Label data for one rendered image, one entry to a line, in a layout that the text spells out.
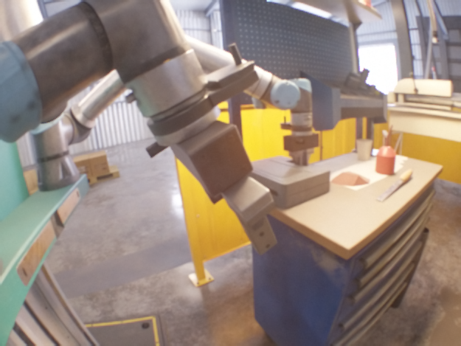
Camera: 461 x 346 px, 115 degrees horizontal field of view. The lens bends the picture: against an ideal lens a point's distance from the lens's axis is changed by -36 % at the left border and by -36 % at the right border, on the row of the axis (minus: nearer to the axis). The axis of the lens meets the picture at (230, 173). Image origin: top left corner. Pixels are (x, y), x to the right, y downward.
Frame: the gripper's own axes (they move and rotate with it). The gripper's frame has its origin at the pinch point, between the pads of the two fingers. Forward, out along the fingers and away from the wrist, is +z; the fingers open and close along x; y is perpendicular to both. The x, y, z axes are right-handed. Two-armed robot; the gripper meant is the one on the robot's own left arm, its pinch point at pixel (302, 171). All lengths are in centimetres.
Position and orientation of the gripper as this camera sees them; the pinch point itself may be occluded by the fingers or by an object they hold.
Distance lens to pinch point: 81.6
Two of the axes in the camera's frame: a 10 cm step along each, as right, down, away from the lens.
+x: 8.8, -2.0, 4.2
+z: 0.8, 9.5, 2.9
